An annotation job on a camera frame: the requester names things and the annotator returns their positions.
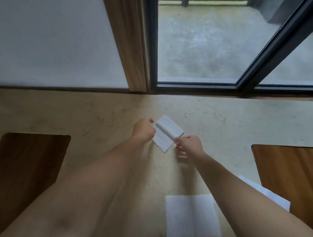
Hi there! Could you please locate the person's right hand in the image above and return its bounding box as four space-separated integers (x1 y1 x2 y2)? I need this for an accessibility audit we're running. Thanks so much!
175 135 206 161

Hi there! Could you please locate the wooden door frame post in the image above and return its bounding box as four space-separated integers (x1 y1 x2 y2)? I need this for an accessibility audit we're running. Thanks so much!
103 0 150 93

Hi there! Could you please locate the black window frame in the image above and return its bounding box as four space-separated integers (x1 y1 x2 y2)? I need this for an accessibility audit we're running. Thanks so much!
143 0 313 96

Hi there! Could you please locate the flat white paper napkin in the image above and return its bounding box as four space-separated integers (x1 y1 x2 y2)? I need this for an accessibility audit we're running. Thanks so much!
165 194 222 237
238 174 291 212

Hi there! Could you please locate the person's left hand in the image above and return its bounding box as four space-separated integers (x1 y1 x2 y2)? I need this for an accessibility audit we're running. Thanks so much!
132 118 157 144

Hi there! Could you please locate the person's right forearm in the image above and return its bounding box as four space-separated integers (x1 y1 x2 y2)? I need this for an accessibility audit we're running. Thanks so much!
193 152 313 237

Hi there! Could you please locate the person's left forearm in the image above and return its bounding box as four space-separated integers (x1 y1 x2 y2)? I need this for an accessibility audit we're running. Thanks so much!
0 137 157 237

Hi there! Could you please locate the white paper napkin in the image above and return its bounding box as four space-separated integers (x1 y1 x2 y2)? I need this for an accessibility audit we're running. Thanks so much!
151 115 184 153
238 174 291 212
165 194 222 237

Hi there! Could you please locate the brown wooden chair seat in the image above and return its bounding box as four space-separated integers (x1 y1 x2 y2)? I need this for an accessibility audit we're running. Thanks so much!
0 132 71 227
252 144 313 223

